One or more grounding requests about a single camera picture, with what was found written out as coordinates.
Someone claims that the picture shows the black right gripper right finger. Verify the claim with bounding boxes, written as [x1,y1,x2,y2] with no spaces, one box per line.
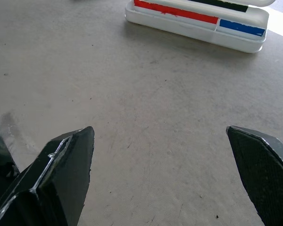
[226,125,283,226]

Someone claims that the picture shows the black tape strip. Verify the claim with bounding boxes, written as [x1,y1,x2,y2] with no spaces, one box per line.
[191,0,249,13]

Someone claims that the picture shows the white plastic tray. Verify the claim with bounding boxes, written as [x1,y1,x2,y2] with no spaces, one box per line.
[125,0,277,54]

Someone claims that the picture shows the dark object at table edge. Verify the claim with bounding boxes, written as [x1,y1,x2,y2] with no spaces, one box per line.
[0,115,21,205]

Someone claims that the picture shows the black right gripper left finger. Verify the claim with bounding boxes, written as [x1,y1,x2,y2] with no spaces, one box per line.
[0,126,95,226]

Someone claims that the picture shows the red tape strip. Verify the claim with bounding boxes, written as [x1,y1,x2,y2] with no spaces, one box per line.
[133,0,220,25]

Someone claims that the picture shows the blue tape strip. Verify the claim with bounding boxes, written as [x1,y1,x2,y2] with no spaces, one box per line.
[219,18,266,37]

